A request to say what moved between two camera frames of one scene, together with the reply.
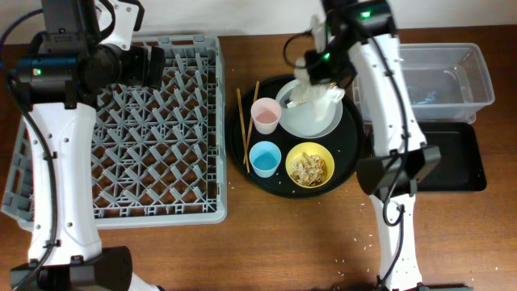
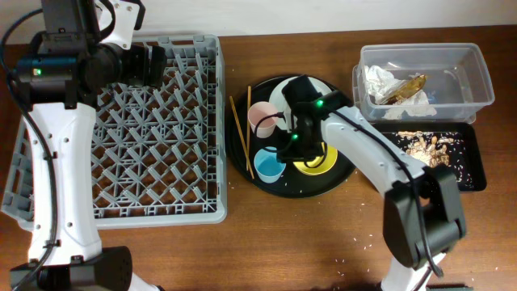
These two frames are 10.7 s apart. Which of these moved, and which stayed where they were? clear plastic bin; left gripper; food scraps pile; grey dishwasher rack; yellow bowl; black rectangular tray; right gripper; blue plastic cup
Moved: yellow bowl; blue plastic cup; food scraps pile; right gripper
Stayed: grey dishwasher rack; clear plastic bin; left gripper; black rectangular tray
